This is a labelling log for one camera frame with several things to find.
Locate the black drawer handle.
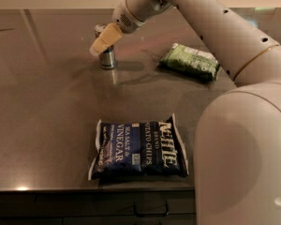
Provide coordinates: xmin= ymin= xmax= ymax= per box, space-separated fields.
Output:
xmin=133 ymin=202 xmax=170 ymax=218

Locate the blue kettle chip bag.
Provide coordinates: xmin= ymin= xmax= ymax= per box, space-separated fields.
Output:
xmin=88 ymin=116 xmax=189 ymax=180

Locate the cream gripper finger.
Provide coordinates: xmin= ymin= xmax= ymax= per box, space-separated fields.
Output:
xmin=89 ymin=23 xmax=123 ymax=56

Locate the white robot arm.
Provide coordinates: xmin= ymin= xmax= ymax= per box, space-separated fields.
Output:
xmin=90 ymin=0 xmax=281 ymax=225

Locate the green chip bag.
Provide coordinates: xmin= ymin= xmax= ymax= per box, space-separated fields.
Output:
xmin=159 ymin=43 xmax=220 ymax=83

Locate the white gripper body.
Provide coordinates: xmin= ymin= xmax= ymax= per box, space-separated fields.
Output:
xmin=112 ymin=0 xmax=171 ymax=34

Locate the redbull can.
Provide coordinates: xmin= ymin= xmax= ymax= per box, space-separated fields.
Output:
xmin=95 ymin=23 xmax=116 ymax=69

